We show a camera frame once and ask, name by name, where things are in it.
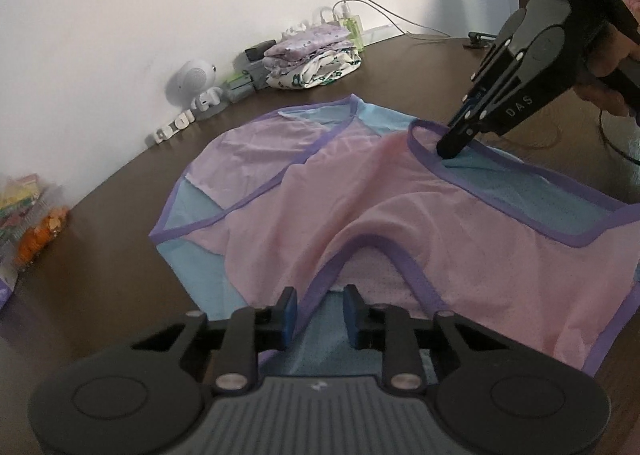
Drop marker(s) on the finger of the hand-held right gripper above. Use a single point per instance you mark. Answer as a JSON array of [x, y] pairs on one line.
[[472, 127], [492, 65]]

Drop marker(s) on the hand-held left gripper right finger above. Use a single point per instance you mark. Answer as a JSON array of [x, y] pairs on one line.
[[352, 320]]

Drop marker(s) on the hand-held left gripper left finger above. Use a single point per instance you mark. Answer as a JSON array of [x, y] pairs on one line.
[[287, 317]]

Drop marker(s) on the pink blue purple-trimmed garment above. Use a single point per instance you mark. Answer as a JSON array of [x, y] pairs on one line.
[[400, 195]]

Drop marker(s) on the person's right hand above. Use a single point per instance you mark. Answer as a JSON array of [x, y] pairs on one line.
[[602, 55]]

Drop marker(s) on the black clip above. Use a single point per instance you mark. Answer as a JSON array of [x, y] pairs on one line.
[[479, 38]]

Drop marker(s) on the green liquid bottle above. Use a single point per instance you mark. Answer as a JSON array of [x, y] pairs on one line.
[[354, 30]]

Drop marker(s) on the white charger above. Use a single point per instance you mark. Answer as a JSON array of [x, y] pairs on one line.
[[344, 9]]

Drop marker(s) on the folded white patterned garment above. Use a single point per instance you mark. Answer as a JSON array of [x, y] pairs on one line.
[[320, 69]]

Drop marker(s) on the folded purple floral garment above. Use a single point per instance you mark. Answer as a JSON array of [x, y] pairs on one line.
[[305, 45]]

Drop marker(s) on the black box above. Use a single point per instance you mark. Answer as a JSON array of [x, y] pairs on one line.
[[260, 51]]

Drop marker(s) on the clear bag of snacks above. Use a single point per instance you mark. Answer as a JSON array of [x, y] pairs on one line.
[[32, 220]]

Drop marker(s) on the purple packet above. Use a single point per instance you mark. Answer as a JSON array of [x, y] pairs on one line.
[[4, 292]]

